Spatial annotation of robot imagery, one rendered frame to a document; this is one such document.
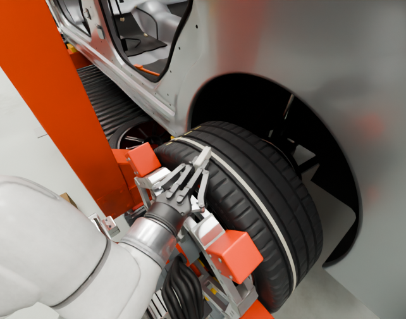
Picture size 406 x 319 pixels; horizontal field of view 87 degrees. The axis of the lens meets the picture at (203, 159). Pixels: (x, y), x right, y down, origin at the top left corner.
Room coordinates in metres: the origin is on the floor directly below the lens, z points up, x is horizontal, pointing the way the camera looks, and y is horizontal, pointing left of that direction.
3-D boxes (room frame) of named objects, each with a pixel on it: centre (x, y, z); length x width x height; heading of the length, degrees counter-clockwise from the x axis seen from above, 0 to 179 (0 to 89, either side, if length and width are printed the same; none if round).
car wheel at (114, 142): (1.19, 0.38, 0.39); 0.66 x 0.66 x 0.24
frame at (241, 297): (0.30, 0.06, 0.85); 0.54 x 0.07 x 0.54; 40
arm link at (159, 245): (0.15, 0.10, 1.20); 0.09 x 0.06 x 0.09; 65
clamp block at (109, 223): (0.29, 0.32, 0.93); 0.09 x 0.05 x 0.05; 130
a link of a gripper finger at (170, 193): (0.29, 0.05, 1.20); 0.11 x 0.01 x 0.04; 157
